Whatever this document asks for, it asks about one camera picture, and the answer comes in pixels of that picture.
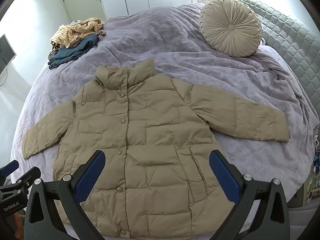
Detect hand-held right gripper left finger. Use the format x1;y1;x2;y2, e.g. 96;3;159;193
24;150;106;240

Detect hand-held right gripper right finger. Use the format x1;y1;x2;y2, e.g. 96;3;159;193
209;149;291;240

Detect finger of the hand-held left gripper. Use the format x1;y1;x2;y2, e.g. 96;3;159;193
14;166;42;188
0;160;19;178

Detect beige puffer jacket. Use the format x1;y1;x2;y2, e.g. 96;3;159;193
22;59;290;238

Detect white framed monitor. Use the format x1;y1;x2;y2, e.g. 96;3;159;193
0;34;17;74

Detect brown patterned garment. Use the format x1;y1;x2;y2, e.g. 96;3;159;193
49;30;106;57

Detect blue jeans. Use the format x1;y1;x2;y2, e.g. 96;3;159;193
47;34;99;70

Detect purple fleece blanket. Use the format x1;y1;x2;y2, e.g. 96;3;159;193
10;2;317;240

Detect beige striped shirt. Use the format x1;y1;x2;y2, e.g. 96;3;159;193
50;17;106;48

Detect round beige pleated cushion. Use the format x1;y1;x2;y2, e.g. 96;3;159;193
199;0;263;57

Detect grey quilted headboard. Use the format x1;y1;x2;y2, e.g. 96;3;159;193
229;0;320;140

